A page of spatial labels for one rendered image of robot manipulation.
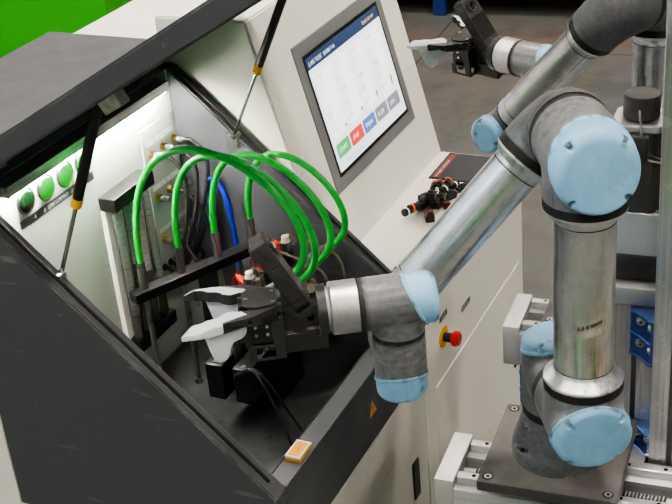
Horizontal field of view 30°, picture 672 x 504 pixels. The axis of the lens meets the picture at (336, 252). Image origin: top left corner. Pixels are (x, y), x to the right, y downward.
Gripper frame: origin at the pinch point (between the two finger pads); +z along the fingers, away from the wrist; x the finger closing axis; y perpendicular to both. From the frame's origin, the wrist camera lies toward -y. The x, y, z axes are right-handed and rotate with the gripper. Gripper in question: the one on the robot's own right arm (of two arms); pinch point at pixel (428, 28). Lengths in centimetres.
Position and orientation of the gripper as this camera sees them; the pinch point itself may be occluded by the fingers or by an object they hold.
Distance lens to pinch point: 276.3
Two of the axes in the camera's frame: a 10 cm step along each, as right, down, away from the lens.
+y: 1.8, 8.2, 5.4
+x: 6.9, -5.0, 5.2
